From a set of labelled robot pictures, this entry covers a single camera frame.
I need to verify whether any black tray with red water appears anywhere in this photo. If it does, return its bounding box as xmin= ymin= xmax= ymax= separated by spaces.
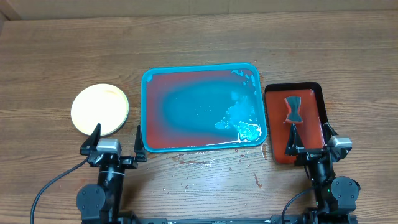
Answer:
xmin=264 ymin=82 xmax=328 ymax=164

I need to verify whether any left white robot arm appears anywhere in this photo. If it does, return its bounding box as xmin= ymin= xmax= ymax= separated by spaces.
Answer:
xmin=76 ymin=124 xmax=147 ymax=223

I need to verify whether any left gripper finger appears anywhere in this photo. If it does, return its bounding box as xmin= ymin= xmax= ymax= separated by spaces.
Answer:
xmin=80 ymin=123 xmax=101 ymax=156
xmin=134 ymin=125 xmax=147 ymax=162

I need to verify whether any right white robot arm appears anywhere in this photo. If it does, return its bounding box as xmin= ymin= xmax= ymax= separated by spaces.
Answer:
xmin=280 ymin=123 xmax=361 ymax=223

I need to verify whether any teal serving tray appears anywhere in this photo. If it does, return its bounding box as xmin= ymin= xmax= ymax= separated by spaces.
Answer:
xmin=141 ymin=63 xmax=267 ymax=152

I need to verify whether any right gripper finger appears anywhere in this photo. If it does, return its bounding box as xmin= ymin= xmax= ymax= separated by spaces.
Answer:
xmin=322 ymin=122 xmax=338 ymax=143
xmin=285 ymin=124 xmax=304 ymax=156

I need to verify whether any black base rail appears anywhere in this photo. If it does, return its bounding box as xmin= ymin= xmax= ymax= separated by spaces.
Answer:
xmin=118 ymin=214 xmax=358 ymax=224

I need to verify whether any yellow-green plate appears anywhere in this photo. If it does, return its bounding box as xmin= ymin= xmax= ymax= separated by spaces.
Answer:
xmin=70 ymin=83 xmax=129 ymax=136

